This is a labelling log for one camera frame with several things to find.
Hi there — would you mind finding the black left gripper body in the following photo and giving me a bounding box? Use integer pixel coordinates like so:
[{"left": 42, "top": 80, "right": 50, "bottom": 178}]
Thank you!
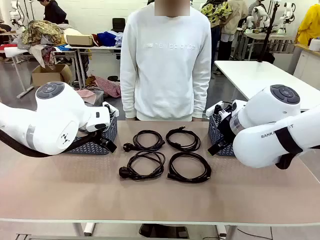
[{"left": 94, "top": 130, "right": 111, "bottom": 151}]

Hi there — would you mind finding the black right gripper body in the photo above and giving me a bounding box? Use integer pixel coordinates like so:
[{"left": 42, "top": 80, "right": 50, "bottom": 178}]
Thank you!
[{"left": 216, "top": 117, "right": 237, "bottom": 150}]

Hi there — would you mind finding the black cable with round plug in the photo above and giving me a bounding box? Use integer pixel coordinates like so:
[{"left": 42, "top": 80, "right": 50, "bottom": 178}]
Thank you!
[{"left": 122, "top": 130, "right": 166, "bottom": 152}]

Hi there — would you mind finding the black cable with angled plug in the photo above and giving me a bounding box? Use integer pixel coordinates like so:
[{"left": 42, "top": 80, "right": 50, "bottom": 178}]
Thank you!
[{"left": 118, "top": 150, "right": 166, "bottom": 182}]

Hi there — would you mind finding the thick black cable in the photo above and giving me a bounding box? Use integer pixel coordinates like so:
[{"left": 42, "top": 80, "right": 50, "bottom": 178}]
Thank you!
[{"left": 166, "top": 151, "right": 212, "bottom": 184}]

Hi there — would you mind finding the blue-grey plastic basket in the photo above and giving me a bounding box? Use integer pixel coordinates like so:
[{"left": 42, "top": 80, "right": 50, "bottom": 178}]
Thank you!
[
  {"left": 63, "top": 114, "right": 118, "bottom": 157},
  {"left": 208, "top": 116, "right": 237, "bottom": 157}
]

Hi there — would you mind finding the pink checked cloth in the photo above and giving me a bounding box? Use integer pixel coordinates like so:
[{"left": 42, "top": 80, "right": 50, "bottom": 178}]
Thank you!
[{"left": 76, "top": 88, "right": 97, "bottom": 105}]

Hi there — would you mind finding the red patterned cloth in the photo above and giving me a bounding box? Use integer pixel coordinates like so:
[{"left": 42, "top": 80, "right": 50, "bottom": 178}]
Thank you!
[{"left": 86, "top": 74, "right": 122, "bottom": 98}]

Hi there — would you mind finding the large white table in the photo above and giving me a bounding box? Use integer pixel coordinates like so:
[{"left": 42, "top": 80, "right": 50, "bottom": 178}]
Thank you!
[{"left": 214, "top": 60, "right": 320, "bottom": 112}]

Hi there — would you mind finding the white table leg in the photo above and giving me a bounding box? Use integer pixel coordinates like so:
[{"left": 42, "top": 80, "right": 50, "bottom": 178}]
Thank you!
[
  {"left": 216, "top": 223, "right": 237, "bottom": 237},
  {"left": 72, "top": 221, "right": 97, "bottom": 237}
]

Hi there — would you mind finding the open cardboard box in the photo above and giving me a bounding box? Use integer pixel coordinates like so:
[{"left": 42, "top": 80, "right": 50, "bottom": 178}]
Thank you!
[{"left": 31, "top": 63, "right": 73, "bottom": 87}]

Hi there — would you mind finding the person in white sweatshirt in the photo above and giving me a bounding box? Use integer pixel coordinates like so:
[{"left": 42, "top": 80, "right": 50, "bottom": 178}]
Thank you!
[{"left": 119, "top": 0, "right": 213, "bottom": 122}]

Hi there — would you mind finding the white table with clothes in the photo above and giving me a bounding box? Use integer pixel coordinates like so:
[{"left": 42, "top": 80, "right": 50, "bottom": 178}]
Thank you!
[{"left": 63, "top": 44, "right": 123, "bottom": 88}]

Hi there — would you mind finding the beige box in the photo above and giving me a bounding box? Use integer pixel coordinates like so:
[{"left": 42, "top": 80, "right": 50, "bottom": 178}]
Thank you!
[{"left": 66, "top": 34, "right": 95, "bottom": 47}]

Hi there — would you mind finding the blue cloth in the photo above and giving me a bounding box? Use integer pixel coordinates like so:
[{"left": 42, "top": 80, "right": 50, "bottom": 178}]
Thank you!
[{"left": 96, "top": 31, "right": 125, "bottom": 47}]

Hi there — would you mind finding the grey workbench with robots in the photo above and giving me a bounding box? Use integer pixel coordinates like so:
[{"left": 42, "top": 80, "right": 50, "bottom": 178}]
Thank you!
[{"left": 241, "top": 32, "right": 297, "bottom": 61}]

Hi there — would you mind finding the white cabinet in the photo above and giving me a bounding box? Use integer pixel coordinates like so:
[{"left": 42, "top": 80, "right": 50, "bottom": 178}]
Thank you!
[{"left": 292, "top": 43, "right": 320, "bottom": 81}]

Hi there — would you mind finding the black tripod pole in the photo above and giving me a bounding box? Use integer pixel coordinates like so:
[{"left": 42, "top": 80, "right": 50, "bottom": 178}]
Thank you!
[{"left": 257, "top": 0, "right": 280, "bottom": 63}]

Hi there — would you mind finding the person in beige top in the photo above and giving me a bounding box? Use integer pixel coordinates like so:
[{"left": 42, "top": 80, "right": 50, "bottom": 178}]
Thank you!
[{"left": 219, "top": 0, "right": 248, "bottom": 61}]

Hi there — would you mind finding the black office chair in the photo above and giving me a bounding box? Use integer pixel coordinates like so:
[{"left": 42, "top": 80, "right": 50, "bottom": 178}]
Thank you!
[{"left": 111, "top": 17, "right": 126, "bottom": 33}]

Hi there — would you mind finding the person in yellow patterned shirt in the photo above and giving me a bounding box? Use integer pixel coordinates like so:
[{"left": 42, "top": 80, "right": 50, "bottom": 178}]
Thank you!
[{"left": 201, "top": 0, "right": 235, "bottom": 28}]

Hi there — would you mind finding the pile of patterned fabric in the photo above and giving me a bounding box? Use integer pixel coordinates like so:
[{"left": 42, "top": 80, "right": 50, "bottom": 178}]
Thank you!
[{"left": 21, "top": 19, "right": 66, "bottom": 68}]

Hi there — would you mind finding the white paper roll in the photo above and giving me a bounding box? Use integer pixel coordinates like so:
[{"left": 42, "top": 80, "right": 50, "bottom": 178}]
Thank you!
[{"left": 309, "top": 37, "right": 320, "bottom": 52}]

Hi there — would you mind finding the person in black jacket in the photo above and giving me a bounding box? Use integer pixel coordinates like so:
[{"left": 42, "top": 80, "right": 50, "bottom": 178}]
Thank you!
[{"left": 37, "top": 0, "right": 68, "bottom": 25}]

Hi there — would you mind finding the person in yellow jacket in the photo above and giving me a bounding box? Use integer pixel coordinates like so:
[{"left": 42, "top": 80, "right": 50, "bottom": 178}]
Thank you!
[{"left": 296, "top": 3, "right": 320, "bottom": 47}]

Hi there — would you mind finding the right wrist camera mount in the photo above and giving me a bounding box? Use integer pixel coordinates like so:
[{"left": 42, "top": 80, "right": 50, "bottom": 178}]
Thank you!
[{"left": 206, "top": 100, "right": 235, "bottom": 120}]

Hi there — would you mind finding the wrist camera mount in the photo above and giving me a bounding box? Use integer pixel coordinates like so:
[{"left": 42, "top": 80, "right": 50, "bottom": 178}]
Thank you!
[
  {"left": 206, "top": 100, "right": 235, "bottom": 120},
  {"left": 101, "top": 101, "right": 119, "bottom": 118}
]

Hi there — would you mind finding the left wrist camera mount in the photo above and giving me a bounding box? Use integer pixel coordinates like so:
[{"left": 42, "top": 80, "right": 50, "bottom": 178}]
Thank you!
[{"left": 101, "top": 101, "right": 119, "bottom": 118}]

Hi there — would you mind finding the thin black coiled cable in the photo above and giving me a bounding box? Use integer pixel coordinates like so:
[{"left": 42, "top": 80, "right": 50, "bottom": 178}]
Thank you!
[{"left": 165, "top": 126, "right": 202, "bottom": 153}]

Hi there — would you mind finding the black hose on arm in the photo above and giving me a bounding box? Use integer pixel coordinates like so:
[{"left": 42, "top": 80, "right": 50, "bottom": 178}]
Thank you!
[{"left": 0, "top": 129, "right": 101, "bottom": 158}]

